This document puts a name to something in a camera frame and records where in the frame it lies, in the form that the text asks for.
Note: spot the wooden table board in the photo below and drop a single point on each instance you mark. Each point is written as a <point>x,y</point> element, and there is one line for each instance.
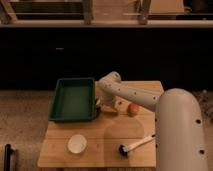
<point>104,135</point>

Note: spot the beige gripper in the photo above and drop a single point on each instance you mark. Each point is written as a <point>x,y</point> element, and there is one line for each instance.
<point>107,99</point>

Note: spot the wooden block with black stripe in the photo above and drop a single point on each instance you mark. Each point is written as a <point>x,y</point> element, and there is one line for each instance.
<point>120,106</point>

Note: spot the white round bowl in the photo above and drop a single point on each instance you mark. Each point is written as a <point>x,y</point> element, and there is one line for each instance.
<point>77,144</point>

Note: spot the white handled black brush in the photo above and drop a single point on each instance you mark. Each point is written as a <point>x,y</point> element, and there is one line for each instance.
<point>125,149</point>

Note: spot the black object at floor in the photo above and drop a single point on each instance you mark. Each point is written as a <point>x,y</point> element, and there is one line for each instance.
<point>8,151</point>

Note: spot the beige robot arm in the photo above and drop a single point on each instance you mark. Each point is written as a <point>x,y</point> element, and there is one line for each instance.
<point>179,132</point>

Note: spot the wooden shelf frame background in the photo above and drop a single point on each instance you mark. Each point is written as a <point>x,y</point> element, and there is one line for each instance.
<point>107,13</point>

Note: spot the orange round fruit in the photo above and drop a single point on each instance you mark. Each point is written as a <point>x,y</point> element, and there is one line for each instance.
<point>132,110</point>

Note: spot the green plastic tray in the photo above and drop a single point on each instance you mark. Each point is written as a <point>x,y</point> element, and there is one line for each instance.
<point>73,100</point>

